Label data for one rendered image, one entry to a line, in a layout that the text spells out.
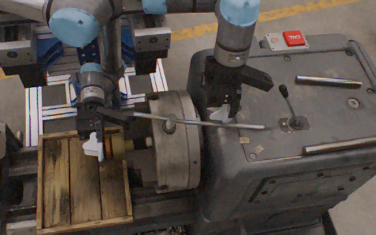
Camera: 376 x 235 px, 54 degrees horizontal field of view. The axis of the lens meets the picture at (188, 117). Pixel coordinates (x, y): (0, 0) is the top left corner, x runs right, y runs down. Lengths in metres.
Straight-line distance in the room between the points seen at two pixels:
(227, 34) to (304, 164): 0.45
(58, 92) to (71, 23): 1.41
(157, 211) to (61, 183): 0.34
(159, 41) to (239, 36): 0.71
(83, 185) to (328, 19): 2.68
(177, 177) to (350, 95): 0.57
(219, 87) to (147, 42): 0.63
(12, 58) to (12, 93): 1.30
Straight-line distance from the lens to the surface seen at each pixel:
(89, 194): 1.33
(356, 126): 1.16
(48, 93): 2.42
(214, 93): 0.84
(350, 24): 3.55
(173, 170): 1.05
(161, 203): 1.32
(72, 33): 1.05
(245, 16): 0.73
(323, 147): 1.05
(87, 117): 1.19
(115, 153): 1.13
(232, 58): 0.79
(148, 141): 1.20
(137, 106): 1.09
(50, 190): 1.36
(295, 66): 1.22
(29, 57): 1.45
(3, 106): 2.70
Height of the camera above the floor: 2.11
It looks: 57 degrees down
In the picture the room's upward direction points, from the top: 10 degrees clockwise
